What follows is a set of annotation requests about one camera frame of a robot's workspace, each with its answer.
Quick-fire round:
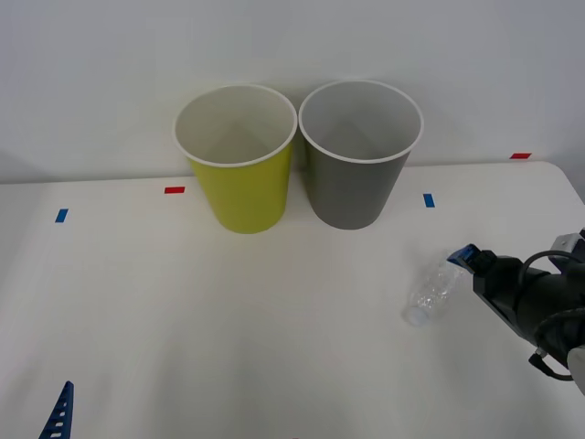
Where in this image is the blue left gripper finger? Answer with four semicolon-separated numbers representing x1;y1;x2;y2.
37;380;76;439

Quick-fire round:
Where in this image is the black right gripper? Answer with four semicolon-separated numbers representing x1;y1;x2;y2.
444;243;561;345

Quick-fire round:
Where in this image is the clear plastic bottle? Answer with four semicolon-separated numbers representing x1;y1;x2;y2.
400;259;470;328

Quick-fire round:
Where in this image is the grey plastic bin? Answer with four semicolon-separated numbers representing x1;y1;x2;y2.
297;79;425;230

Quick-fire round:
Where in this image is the yellow-green plastic bin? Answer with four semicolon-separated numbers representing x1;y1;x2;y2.
172;83;300;235

